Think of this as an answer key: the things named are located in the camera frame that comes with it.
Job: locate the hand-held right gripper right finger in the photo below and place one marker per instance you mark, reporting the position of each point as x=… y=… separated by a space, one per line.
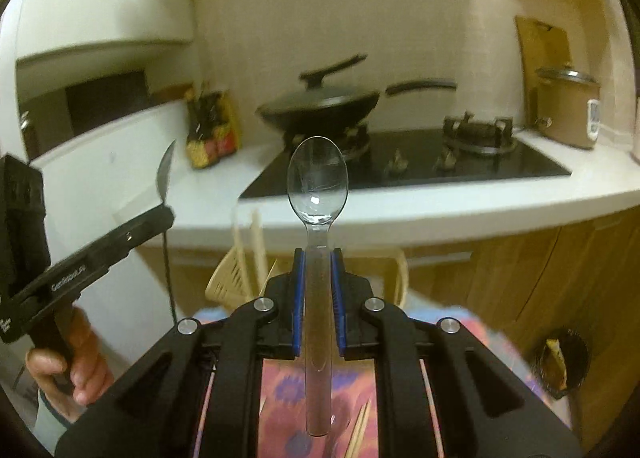
x=339 y=299

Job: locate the dark plastic spoon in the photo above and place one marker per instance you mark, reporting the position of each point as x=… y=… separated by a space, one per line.
x=165 y=173

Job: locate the beige plastic basket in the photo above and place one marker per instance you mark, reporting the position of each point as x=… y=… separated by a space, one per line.
x=230 y=283

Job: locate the stove knob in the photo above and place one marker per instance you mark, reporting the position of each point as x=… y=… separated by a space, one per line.
x=397 y=163
x=445 y=162

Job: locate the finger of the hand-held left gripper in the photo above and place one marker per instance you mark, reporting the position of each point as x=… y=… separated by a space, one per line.
x=150 y=225

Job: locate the white kitchen timer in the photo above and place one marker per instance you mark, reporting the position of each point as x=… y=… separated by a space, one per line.
x=593 y=118

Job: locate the black trash bin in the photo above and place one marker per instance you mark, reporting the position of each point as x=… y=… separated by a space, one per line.
x=570 y=363

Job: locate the black glass gas stove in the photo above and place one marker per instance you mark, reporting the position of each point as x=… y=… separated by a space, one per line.
x=500 y=171

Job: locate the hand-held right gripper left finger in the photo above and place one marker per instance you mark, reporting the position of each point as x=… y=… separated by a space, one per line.
x=299 y=299

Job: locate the beige slow cooker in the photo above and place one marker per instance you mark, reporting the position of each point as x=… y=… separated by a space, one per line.
x=562 y=113

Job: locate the wooden lower cabinets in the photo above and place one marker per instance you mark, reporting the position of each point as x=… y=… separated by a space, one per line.
x=525 y=278

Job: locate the person's left hand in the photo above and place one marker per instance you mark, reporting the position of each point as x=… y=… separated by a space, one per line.
x=87 y=363

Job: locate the pale wooden chopsticks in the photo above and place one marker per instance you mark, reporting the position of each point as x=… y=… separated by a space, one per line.
x=256 y=248

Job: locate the clear plastic spoon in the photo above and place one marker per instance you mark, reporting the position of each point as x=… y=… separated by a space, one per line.
x=317 y=178

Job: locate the metal stove burner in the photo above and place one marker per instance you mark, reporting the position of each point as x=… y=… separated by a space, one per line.
x=477 y=136

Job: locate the colourful patterned cloth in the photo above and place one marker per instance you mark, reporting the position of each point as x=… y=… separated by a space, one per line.
x=285 y=398

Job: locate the black wok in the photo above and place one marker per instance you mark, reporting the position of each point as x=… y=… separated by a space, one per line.
x=320 y=113

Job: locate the wooden cutting board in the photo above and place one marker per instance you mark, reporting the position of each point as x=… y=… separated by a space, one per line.
x=542 y=46

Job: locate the yellow red packet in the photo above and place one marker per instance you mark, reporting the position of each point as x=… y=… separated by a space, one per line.
x=227 y=133

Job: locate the black wok lid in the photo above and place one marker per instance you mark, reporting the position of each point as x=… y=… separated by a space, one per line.
x=320 y=98

